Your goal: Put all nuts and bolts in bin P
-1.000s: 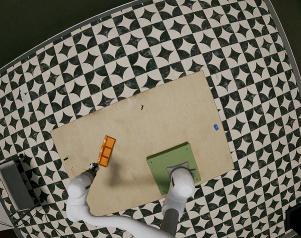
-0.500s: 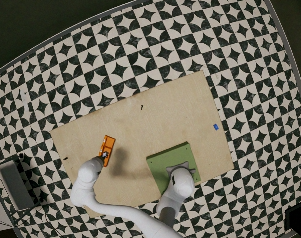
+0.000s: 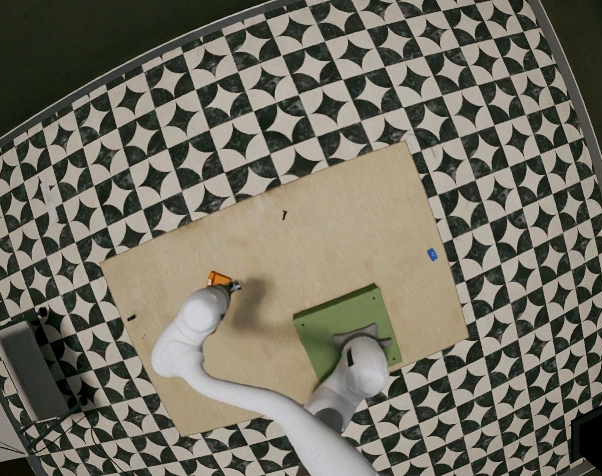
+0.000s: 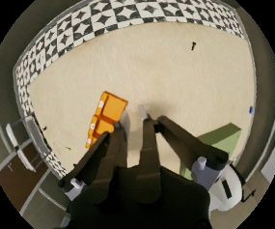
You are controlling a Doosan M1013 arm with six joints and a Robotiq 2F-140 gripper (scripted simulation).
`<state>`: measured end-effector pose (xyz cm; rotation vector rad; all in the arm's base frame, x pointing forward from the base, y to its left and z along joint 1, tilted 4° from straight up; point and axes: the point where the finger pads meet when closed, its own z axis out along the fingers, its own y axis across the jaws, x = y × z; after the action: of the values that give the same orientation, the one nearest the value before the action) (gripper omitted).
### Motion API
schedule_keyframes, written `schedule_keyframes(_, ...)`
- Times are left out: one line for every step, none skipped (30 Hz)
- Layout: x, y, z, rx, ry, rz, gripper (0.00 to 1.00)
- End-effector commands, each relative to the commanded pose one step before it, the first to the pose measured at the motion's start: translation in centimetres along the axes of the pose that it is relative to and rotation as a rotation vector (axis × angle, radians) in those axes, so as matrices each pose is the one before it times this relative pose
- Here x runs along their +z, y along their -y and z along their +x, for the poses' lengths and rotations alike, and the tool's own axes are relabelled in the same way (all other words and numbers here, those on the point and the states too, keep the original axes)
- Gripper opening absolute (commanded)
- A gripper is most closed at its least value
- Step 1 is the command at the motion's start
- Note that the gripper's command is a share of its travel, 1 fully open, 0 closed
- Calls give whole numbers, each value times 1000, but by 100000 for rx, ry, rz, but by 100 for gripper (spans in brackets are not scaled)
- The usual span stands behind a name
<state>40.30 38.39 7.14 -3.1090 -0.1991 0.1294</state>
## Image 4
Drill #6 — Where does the orange rack of bins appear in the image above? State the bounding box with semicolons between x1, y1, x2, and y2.
85;91;127;149

